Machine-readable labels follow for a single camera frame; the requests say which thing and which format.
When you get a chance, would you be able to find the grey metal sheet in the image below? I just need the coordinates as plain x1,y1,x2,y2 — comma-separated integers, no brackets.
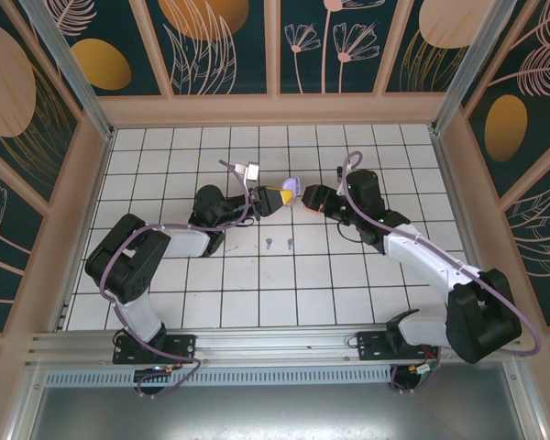
27,384,533,440

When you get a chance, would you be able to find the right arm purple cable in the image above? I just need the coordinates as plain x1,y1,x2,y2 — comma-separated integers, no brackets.
340,150,542,394

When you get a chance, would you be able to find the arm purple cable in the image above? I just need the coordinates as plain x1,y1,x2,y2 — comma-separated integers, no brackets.
340,150,542,394
99,159,204,401

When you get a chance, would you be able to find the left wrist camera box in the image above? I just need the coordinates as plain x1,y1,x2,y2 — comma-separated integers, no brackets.
233,159,261,182

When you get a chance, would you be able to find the aluminium side rail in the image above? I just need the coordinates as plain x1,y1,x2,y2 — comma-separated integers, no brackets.
433,132,503,326

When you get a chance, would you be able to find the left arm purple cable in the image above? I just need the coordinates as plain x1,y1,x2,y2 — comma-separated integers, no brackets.
99,159,204,401

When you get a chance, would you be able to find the aluminium corner post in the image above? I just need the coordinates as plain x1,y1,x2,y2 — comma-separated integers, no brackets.
429,0,520,138
20,0,116,141

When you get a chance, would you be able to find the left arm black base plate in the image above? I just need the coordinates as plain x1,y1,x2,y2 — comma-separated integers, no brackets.
113,334,198,366

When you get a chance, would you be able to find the aluminium mounting rail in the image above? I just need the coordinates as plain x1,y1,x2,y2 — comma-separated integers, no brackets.
25,324,531,369

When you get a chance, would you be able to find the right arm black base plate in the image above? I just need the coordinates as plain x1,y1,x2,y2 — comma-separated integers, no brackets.
356,330,441,364

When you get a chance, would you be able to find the grey slotted cable duct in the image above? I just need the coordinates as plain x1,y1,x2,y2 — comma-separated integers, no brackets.
40,368,395,389

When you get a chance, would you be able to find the aluminium frame bar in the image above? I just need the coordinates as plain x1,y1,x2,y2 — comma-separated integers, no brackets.
503,352,549,440
6,366,47,440

